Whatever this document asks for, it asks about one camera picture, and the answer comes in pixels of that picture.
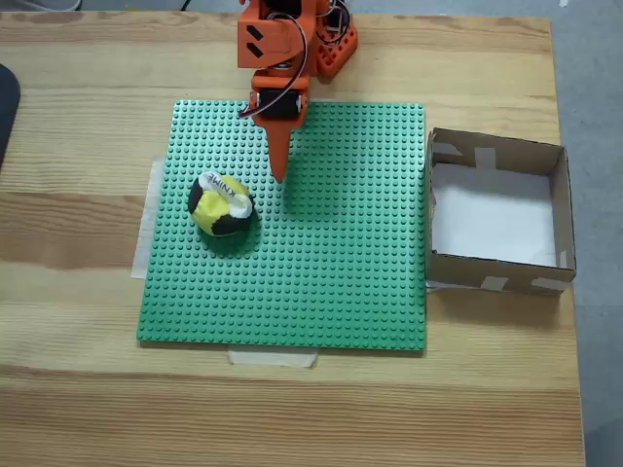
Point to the brown cardboard box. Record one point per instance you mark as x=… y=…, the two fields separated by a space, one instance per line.
x=567 y=209

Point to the black rounded object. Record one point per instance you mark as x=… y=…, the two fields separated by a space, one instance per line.
x=7 y=112

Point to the green studded baseplate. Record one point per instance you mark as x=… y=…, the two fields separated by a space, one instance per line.
x=292 y=272

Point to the white paper sheet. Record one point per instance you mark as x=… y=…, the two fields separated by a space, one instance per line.
x=491 y=219

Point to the yellow black white footbag ball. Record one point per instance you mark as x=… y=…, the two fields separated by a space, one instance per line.
x=214 y=209

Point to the masking tape strip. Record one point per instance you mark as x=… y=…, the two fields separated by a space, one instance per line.
x=272 y=359
x=143 y=233

